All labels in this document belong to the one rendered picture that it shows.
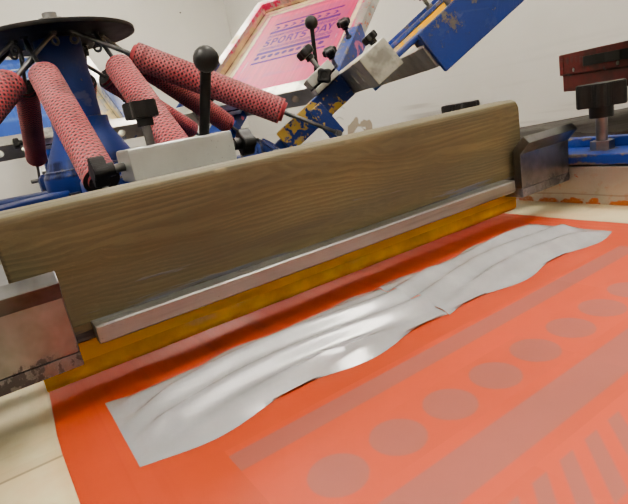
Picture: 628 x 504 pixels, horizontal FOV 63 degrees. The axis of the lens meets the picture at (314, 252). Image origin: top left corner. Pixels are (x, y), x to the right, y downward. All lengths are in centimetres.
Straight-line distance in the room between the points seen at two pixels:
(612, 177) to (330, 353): 33
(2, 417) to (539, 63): 251
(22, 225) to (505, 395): 24
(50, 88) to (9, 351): 68
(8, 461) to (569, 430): 24
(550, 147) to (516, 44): 220
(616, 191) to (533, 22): 216
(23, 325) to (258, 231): 14
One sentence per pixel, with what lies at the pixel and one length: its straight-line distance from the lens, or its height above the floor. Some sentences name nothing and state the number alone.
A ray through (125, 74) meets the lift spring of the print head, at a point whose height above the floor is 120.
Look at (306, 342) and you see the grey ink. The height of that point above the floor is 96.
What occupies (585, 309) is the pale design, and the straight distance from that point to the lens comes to 31.
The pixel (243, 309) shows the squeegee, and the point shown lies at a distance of 34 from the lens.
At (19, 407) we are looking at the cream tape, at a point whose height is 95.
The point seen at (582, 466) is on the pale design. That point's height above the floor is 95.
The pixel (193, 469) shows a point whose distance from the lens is 22.
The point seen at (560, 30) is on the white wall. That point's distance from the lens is 258.
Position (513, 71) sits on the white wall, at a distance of 271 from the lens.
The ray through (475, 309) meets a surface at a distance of 31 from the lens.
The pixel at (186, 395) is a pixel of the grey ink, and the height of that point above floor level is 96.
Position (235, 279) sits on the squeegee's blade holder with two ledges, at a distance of 31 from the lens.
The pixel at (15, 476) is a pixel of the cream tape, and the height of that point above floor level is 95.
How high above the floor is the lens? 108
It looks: 15 degrees down
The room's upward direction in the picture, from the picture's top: 10 degrees counter-clockwise
